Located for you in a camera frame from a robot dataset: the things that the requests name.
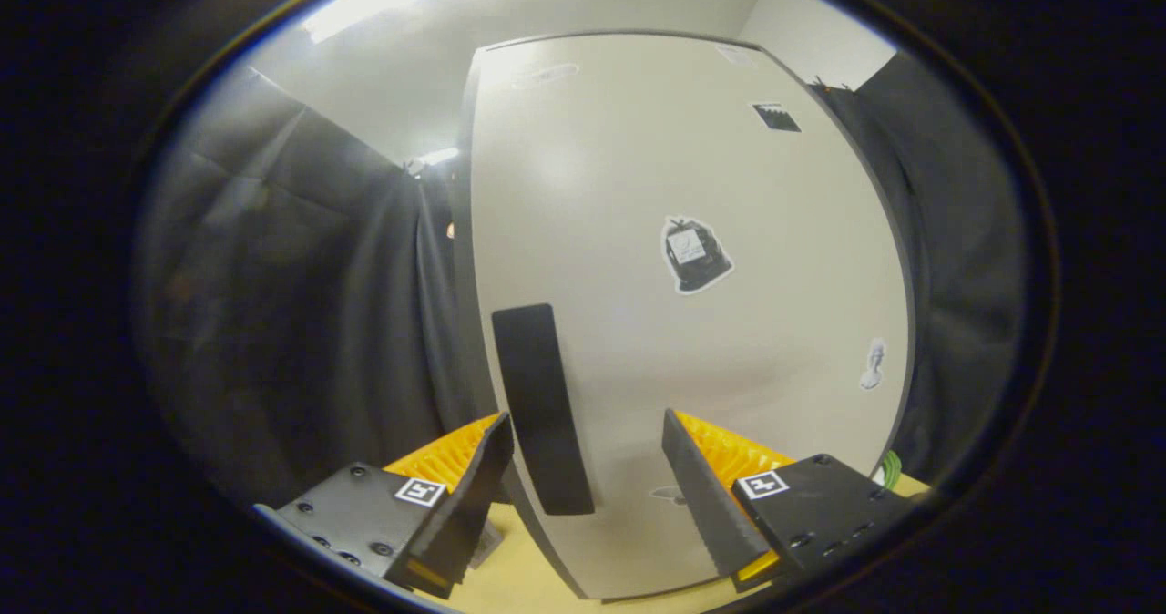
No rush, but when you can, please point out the black door handle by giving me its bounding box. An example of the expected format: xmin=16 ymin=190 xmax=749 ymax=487
xmin=491 ymin=303 xmax=597 ymax=517

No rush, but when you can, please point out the black backdrop cloth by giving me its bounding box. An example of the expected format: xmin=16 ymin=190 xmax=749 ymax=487
xmin=135 ymin=49 xmax=1032 ymax=510

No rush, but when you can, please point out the white shoe cabinet door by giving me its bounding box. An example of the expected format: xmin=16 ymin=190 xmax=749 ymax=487
xmin=467 ymin=33 xmax=915 ymax=602

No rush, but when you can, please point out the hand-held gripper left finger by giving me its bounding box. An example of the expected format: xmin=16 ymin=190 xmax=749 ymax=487
xmin=258 ymin=411 xmax=517 ymax=599

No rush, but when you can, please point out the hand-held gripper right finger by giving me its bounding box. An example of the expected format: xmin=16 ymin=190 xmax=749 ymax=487
xmin=661 ymin=408 xmax=919 ymax=594

